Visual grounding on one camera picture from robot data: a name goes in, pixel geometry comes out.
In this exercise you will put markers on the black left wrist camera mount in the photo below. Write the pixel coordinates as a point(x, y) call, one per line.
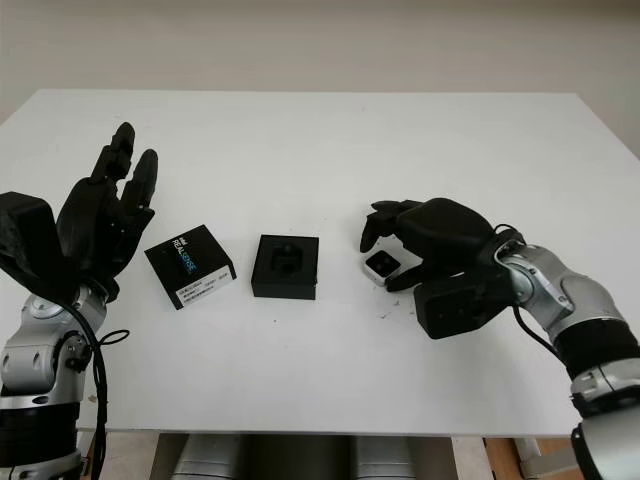
point(25, 235)

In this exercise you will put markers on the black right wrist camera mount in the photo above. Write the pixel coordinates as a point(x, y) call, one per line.
point(460, 305)

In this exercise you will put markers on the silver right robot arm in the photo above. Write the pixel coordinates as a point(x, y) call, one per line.
point(580, 295)

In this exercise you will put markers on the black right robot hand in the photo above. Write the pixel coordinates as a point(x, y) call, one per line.
point(445, 230)

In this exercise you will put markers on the white table leg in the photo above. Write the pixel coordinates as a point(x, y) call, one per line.
point(530, 457)

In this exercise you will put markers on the small silver square camera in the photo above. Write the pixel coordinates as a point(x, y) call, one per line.
point(377, 265)

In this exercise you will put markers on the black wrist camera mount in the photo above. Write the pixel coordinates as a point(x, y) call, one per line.
point(460, 305)
point(25, 235)

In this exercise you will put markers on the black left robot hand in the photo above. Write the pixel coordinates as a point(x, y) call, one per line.
point(95, 225)

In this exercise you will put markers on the grey and black robot torso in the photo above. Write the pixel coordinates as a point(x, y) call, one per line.
point(300, 457)

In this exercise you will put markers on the black box base with insert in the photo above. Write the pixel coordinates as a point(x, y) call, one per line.
point(265, 287)

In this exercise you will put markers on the black RealSense box lid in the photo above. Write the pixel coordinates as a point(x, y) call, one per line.
point(185, 255)

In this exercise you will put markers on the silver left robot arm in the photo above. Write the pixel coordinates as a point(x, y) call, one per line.
point(35, 350)

